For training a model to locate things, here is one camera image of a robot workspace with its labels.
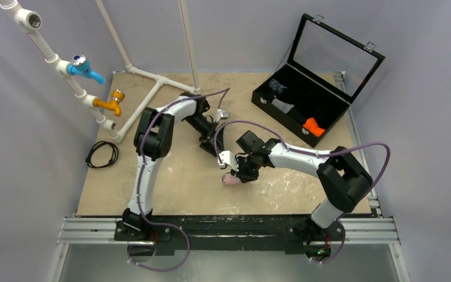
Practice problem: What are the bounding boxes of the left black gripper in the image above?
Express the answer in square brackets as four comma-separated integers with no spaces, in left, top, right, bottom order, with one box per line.
[183,115,225,156]

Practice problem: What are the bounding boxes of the pink underwear navy trim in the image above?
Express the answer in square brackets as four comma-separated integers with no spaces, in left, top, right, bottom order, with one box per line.
[222,173,242,186]

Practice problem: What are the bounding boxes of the black box with glass lid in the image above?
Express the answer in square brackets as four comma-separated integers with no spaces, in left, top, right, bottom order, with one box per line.
[251,14,385,147]

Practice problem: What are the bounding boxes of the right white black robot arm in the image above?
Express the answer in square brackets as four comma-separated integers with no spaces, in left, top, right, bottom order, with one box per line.
[223,130,373,239]

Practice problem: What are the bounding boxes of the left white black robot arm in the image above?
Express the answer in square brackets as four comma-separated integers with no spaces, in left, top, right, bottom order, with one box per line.
[115,92,230,241]

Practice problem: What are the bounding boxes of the grey striped rolled sock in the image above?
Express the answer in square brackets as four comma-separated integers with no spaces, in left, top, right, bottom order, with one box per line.
[271,98,294,115]

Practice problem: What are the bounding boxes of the orange rolled cloth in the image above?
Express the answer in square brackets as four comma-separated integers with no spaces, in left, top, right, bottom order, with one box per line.
[303,117,325,137]

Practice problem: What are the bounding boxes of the dark patterned rolled sock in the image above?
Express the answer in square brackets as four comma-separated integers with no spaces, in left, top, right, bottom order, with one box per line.
[268,79,287,93]

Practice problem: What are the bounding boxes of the orange faucet tap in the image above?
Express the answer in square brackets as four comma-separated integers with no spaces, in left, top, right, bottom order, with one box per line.
[92,89,125,117]

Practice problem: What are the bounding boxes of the blue faucet tap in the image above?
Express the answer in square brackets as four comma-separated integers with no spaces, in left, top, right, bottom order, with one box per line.
[66,54,105,85]

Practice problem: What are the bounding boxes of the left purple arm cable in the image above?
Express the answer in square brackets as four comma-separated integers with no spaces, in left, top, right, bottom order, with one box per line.
[136,88,231,234]

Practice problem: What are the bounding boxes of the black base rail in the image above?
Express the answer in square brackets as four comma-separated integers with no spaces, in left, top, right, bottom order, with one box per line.
[113,214,344,259]

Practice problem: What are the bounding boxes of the coiled black cable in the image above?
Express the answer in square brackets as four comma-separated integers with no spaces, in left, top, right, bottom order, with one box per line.
[85,140,120,169]

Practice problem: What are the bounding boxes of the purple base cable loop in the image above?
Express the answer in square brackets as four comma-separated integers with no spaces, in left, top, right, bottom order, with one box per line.
[127,226,193,274]

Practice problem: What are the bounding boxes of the aluminium frame rails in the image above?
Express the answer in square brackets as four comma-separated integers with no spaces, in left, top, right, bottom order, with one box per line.
[46,72,411,282]

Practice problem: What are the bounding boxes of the white PVC pipe frame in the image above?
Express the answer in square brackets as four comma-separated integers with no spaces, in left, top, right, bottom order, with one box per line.
[0,1,201,143]

